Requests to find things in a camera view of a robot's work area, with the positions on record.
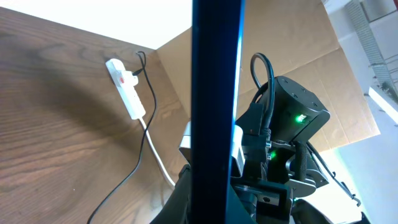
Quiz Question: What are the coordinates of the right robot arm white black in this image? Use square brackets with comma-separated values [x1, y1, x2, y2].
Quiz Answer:
[231, 76, 330, 223]

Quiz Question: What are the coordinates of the brown cardboard panel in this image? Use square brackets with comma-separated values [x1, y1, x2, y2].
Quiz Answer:
[155, 0, 381, 153]

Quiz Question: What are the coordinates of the white power strip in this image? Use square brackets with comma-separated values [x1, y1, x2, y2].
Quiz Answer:
[105, 58, 146, 120]

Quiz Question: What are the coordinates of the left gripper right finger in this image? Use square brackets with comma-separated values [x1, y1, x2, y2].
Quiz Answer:
[225, 185, 257, 224]

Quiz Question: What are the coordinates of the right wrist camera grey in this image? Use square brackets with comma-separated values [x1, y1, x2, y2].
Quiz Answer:
[178, 121, 245, 178]

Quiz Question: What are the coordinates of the white charger adapter plug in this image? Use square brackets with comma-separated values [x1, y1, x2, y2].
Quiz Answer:
[119, 70, 139, 86]

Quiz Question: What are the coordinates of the black charging cable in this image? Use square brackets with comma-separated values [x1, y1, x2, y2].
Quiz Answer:
[86, 51, 157, 224]

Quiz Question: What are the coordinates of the white power strip cord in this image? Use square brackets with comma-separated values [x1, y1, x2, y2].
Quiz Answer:
[138, 117, 177, 189]

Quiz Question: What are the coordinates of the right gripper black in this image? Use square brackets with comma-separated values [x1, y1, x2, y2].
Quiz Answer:
[231, 134, 329, 223]

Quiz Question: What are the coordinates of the blue Galaxy smartphone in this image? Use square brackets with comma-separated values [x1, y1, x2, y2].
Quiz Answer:
[190, 0, 244, 223]

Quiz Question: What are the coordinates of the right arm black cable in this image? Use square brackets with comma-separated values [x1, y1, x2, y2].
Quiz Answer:
[250, 52, 362, 208]

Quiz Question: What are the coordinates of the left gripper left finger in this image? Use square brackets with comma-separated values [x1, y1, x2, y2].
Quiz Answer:
[150, 164, 192, 224]

